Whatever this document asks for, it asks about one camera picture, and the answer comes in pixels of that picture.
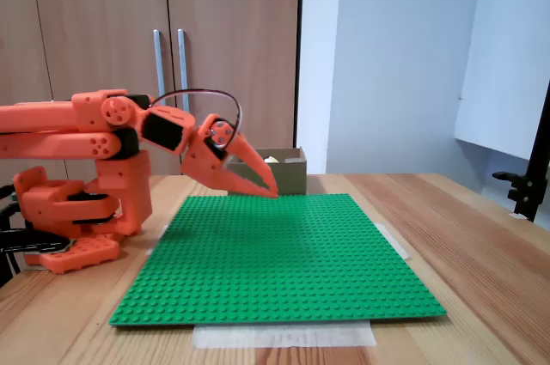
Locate black camera stand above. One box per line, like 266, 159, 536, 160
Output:
492, 79, 550, 223

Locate black base cables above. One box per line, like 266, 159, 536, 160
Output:
0, 183, 22, 289

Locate narrow translucent tape strip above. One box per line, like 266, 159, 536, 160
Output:
374, 221, 413, 261
144, 222, 170, 257

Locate brown wooden cabinet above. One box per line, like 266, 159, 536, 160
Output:
0, 0, 302, 178

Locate metal cabinet handle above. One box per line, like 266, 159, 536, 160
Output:
177, 28, 192, 112
152, 28, 168, 99

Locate green studded baseplate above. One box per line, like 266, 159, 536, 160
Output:
108, 192, 448, 329

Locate wide translucent tape strip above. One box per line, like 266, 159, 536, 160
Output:
192, 320, 378, 350

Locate thin dark gripper cable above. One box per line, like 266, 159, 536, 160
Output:
150, 88, 243, 152

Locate brown cardboard box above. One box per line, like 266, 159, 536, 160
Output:
226, 147, 308, 196

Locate white wall panel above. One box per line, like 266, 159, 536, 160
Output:
453, 0, 550, 162

